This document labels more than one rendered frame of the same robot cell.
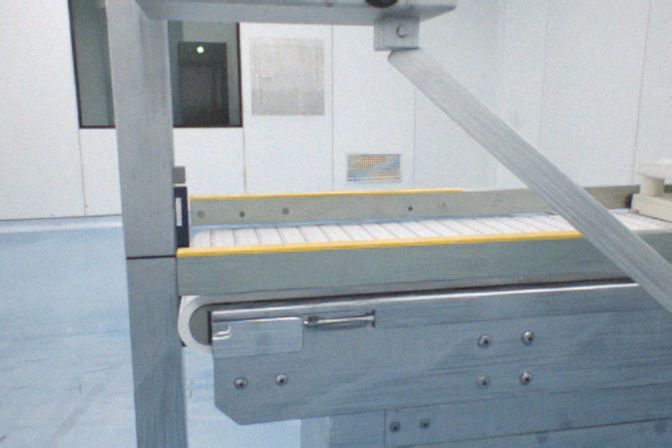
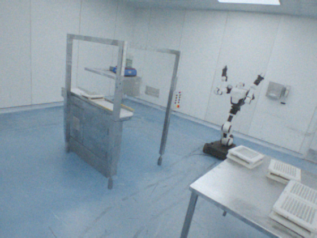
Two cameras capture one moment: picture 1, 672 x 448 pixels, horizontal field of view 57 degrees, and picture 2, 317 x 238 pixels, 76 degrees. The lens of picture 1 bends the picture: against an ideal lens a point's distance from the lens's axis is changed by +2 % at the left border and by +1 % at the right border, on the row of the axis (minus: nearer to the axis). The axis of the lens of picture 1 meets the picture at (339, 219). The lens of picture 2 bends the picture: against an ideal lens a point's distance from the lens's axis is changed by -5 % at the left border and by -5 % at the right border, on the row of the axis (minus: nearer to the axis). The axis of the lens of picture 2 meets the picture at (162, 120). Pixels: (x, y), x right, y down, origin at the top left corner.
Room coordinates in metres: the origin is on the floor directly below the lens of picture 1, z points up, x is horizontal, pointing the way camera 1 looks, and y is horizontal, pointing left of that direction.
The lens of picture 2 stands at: (1.82, 2.21, 1.71)
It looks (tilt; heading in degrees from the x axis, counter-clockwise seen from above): 18 degrees down; 228
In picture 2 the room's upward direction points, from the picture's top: 10 degrees clockwise
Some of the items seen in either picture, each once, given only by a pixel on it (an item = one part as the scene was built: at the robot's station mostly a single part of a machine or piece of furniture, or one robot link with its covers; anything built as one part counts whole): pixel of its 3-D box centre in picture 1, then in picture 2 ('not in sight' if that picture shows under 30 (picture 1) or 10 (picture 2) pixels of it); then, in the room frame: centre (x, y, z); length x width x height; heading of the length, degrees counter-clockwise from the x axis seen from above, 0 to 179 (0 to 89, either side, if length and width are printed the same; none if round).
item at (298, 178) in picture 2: not in sight; (284, 170); (0.00, 1.77, 0.96); 0.25 x 0.24 x 0.02; 18
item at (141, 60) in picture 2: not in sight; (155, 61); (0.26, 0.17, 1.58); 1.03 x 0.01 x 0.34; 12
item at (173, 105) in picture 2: not in sight; (176, 99); (-0.27, 0.08, 1.08); 0.17 x 0.06 x 0.26; 12
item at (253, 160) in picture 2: not in sight; (246, 153); (0.06, 1.44, 0.96); 0.25 x 0.24 x 0.02; 3
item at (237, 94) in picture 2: not in sight; (239, 96); (-1.71, 0.21, 1.16); 0.34 x 0.30 x 0.36; 95
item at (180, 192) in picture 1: (184, 268); not in sight; (0.72, 0.19, 0.89); 0.02 x 0.01 x 0.20; 102
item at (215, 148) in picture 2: not in sight; (224, 145); (-1.63, 0.23, 0.19); 0.64 x 0.52 x 0.33; 16
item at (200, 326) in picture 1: (210, 279); not in sight; (0.59, 0.13, 0.91); 0.27 x 0.03 x 0.03; 12
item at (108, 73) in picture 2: not in sight; (111, 73); (0.65, -0.13, 1.36); 0.62 x 0.38 x 0.04; 102
